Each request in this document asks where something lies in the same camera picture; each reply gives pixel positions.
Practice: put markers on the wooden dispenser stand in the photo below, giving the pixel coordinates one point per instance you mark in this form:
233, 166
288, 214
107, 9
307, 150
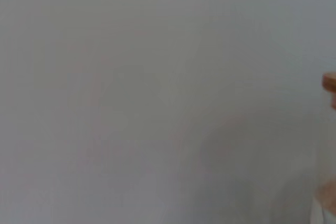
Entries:
330, 83

